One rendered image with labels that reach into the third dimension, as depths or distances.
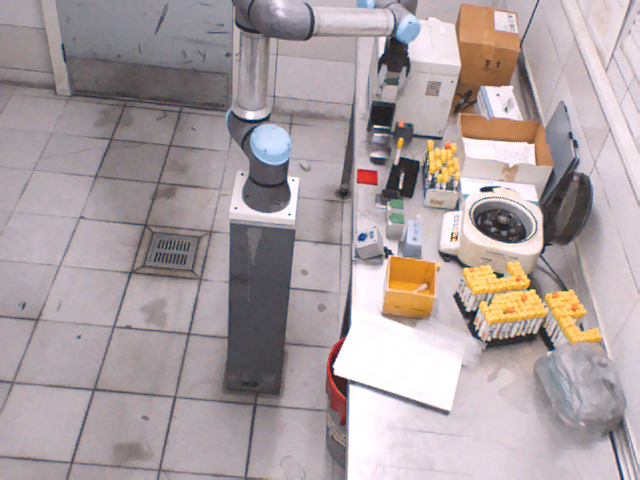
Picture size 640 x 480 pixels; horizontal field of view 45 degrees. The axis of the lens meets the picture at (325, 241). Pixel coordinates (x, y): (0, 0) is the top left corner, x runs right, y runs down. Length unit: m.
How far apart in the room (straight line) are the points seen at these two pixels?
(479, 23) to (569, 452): 1.75
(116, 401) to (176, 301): 0.52
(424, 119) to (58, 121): 2.19
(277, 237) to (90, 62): 2.19
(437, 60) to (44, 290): 1.84
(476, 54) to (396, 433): 1.62
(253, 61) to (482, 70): 1.15
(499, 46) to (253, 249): 1.25
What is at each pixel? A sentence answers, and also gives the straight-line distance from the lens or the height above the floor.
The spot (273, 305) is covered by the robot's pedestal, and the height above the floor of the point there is 0.51.
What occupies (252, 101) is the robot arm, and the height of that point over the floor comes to 1.19.
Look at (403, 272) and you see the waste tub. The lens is 2.16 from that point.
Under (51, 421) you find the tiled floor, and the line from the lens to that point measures 2.97.
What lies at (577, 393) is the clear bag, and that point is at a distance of 1.98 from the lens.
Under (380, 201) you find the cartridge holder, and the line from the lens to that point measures 2.41.
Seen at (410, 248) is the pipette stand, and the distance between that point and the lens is 2.18.
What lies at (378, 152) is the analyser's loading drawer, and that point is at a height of 0.91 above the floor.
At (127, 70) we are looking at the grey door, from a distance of 4.24.
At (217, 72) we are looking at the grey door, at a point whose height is 0.25.
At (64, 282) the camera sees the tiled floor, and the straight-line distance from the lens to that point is 3.38.
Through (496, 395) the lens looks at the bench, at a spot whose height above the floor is 0.87.
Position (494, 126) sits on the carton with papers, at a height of 0.99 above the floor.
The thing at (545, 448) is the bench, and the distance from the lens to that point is 1.97.
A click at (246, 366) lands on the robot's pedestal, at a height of 0.16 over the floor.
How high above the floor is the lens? 2.45
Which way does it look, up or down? 44 degrees down
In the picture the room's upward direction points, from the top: 8 degrees clockwise
